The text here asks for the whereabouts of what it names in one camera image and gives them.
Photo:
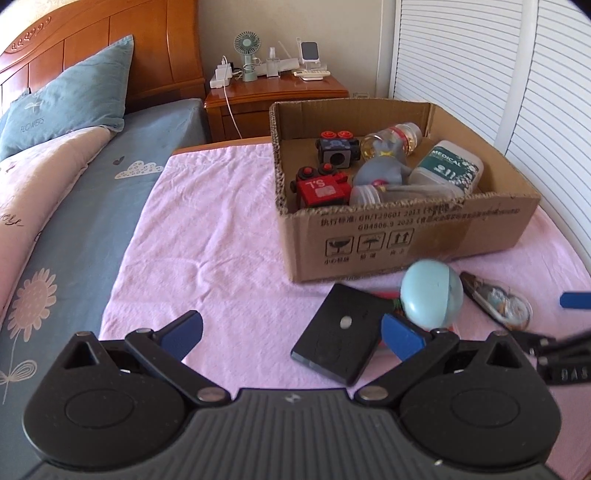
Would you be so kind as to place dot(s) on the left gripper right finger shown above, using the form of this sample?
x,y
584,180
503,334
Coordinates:
x,y
420,352

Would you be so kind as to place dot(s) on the clear plastic jar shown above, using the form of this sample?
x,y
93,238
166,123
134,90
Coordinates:
x,y
364,195

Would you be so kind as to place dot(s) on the small white smart display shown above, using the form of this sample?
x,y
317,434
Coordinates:
x,y
309,55

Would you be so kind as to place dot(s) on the black flat case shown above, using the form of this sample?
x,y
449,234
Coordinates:
x,y
343,335

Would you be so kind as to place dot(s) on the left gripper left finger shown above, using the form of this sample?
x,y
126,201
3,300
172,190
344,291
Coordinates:
x,y
161,353

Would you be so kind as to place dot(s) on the correction tape dispenser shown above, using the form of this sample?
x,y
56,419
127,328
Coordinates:
x,y
501,303

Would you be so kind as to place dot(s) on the pink table cloth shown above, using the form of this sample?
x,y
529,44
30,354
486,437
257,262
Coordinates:
x,y
208,240

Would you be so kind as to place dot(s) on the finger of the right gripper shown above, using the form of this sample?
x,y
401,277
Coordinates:
x,y
560,362
578,300

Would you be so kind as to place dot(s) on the black toy block red buttons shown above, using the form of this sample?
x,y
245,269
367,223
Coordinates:
x,y
339,149

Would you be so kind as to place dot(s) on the fish oil capsule bottle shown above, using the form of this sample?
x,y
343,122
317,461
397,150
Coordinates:
x,y
392,138

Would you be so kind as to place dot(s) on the wooden nightstand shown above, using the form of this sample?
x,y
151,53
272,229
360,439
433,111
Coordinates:
x,y
241,110

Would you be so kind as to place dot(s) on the grey shark toy figure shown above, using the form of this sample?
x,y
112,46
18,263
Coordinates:
x,y
388,164

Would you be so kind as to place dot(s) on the wooden headboard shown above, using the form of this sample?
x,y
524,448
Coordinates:
x,y
166,64

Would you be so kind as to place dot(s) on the white power strip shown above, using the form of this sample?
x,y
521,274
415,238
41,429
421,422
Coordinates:
x,y
223,74

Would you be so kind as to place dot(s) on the white medical swab container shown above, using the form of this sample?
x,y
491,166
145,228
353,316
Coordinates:
x,y
449,165

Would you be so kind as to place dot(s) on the clear spray bottle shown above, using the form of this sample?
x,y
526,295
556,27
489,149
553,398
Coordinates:
x,y
272,64

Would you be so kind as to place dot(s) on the green desk fan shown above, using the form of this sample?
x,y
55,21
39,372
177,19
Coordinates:
x,y
247,44

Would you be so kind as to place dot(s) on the blue floral bed sheet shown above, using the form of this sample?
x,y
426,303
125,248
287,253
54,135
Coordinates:
x,y
67,282

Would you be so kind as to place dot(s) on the blue pillow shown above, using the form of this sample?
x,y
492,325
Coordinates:
x,y
88,94

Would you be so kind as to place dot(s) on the pink quilt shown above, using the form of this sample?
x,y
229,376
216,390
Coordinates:
x,y
34,182

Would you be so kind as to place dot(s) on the cardboard box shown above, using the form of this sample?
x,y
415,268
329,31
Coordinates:
x,y
345,242

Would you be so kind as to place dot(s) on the white remote control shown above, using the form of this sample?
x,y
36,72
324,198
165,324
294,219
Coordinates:
x,y
311,75

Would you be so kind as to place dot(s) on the red toy train block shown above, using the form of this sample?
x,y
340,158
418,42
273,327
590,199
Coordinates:
x,y
320,187

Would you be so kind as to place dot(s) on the light blue egg case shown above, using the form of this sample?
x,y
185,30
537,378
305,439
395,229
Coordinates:
x,y
432,294

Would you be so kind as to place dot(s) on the white louvered closet door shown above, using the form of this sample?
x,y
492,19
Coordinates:
x,y
518,74

